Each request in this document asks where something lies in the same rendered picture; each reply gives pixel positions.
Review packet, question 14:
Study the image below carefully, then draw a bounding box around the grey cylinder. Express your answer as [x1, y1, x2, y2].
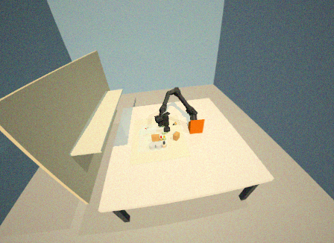
[155, 142, 162, 149]
[149, 142, 156, 149]

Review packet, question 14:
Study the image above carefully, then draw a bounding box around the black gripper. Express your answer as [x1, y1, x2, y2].
[163, 120, 170, 132]

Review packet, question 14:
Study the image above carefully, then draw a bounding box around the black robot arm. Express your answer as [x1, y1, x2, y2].
[154, 87, 198, 127]

